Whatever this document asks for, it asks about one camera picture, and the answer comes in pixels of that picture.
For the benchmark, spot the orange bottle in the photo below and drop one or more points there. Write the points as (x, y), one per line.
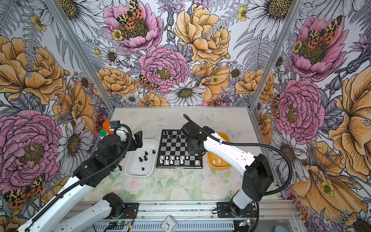
(107, 127)

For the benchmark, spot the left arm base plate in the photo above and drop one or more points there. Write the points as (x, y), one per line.
(124, 211)

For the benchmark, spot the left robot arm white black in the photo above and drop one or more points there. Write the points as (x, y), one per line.
(111, 150)

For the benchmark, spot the white bottle green cap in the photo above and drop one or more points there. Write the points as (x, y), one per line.
(102, 134)

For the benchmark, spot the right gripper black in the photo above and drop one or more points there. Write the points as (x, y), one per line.
(190, 150)

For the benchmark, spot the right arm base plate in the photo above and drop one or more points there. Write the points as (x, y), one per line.
(230, 210)

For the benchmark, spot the aluminium frame rail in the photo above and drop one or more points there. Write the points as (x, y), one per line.
(206, 210)

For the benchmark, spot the yellow plastic tray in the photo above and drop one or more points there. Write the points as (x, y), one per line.
(217, 163)

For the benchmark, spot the black white chess board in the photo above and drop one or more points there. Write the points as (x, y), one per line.
(173, 152)

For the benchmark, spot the white plastic tray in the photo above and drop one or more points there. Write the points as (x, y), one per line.
(141, 162)

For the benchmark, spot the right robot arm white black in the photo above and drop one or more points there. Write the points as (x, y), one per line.
(256, 170)

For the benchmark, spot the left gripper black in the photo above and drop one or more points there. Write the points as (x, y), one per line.
(138, 142)

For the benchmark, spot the small white clock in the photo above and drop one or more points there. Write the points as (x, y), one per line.
(169, 224)

